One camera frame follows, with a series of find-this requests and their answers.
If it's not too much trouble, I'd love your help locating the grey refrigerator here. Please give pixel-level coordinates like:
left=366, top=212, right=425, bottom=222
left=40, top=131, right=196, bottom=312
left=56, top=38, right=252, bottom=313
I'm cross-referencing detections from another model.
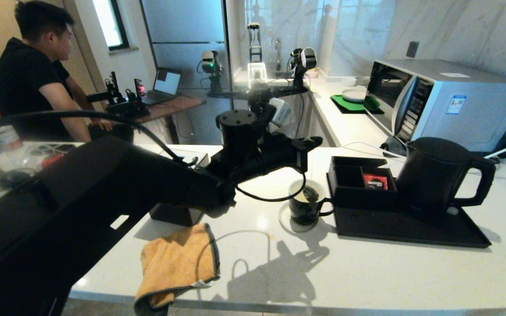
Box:
left=140, top=0, right=236, bottom=145

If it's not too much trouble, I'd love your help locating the black mug white inside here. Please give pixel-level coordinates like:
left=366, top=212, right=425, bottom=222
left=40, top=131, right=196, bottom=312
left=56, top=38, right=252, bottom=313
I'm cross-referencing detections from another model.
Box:
left=289, top=179, right=335, bottom=226

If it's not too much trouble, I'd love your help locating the black sachet organiser box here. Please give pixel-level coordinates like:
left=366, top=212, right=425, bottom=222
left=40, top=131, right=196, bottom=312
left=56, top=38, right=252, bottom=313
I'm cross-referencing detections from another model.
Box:
left=329, top=156, right=399, bottom=209

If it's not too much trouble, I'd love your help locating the white kitchen base cabinet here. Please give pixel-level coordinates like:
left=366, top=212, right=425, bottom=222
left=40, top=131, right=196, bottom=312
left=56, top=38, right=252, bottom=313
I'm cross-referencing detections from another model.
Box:
left=308, top=94, right=339, bottom=147

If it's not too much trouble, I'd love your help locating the red toy bell pepper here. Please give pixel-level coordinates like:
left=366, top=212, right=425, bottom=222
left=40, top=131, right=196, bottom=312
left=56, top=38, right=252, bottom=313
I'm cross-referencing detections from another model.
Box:
left=41, top=154, right=67, bottom=169

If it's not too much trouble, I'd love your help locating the black power brick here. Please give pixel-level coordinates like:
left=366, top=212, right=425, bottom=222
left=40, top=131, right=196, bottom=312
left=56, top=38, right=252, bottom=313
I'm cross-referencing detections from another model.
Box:
left=0, top=171, right=32, bottom=188

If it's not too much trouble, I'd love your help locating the silver microwave oven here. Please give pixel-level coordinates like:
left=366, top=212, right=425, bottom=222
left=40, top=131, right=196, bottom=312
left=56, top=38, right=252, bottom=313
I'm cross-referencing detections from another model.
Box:
left=364, top=58, right=506, bottom=152

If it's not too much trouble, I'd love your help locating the white round coaster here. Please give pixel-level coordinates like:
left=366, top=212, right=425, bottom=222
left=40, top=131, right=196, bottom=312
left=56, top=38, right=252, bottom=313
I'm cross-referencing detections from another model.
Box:
left=278, top=203, right=324, bottom=233

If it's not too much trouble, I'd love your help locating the black serving tray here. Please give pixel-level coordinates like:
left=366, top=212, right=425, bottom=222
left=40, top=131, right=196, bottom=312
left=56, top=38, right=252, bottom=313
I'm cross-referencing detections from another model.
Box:
left=327, top=156, right=493, bottom=249

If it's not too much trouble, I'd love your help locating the black glossy tissue box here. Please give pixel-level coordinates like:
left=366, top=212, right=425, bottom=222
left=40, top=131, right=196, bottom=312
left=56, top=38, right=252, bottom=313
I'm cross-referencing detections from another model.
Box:
left=150, top=149, right=212, bottom=227

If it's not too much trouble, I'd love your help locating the clear water bottle red cap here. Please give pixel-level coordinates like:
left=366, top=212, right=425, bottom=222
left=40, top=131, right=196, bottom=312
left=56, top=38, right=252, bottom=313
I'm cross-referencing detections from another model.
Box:
left=0, top=110, right=21, bottom=150

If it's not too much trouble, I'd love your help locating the open laptop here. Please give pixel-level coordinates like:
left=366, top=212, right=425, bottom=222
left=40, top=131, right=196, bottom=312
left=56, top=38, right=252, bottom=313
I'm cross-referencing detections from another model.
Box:
left=148, top=67, right=182, bottom=106

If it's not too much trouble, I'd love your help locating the tea bag with string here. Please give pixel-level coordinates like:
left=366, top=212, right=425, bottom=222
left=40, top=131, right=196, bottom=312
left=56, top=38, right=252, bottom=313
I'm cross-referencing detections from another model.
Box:
left=302, top=149, right=320, bottom=204

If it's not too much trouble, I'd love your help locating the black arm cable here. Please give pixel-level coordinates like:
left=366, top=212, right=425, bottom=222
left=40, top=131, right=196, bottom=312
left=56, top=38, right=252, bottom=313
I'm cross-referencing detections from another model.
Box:
left=0, top=110, right=307, bottom=203

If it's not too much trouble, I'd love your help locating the white plate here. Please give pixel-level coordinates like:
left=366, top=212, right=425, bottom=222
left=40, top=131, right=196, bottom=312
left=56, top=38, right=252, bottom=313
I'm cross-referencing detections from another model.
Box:
left=342, top=89, right=368, bottom=103

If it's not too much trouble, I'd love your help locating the beige wooden door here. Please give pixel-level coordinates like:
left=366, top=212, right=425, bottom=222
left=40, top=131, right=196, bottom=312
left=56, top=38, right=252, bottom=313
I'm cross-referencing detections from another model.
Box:
left=0, top=0, right=111, bottom=130

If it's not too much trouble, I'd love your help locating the brown wooden desk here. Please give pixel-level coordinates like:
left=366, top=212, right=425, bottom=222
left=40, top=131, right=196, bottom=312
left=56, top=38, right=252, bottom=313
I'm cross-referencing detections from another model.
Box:
left=141, top=93, right=205, bottom=143

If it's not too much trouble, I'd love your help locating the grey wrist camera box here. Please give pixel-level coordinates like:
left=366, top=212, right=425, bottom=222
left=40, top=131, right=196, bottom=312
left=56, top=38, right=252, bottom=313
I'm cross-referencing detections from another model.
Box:
left=270, top=97, right=294, bottom=129

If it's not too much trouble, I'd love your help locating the black electric kettle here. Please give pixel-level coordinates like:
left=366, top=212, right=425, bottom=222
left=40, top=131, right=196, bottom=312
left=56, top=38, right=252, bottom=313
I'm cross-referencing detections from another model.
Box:
left=396, top=137, right=497, bottom=220

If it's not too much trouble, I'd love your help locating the black background robot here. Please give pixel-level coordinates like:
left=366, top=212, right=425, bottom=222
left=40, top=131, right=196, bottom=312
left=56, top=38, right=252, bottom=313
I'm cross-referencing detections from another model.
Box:
left=198, top=22, right=319, bottom=146

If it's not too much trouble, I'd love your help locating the orange microfiber cloth grey trim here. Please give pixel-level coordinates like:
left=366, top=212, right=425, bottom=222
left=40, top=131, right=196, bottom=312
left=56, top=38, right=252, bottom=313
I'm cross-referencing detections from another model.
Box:
left=134, top=223, right=221, bottom=316

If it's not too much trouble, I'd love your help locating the dark framed window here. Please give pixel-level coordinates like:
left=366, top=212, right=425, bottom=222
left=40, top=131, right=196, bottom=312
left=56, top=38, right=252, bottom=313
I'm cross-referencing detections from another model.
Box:
left=93, top=0, right=130, bottom=50

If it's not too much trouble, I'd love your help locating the person in black shirt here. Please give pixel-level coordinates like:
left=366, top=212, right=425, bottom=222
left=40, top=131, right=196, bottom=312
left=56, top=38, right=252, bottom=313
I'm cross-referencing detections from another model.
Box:
left=0, top=0, right=135, bottom=143

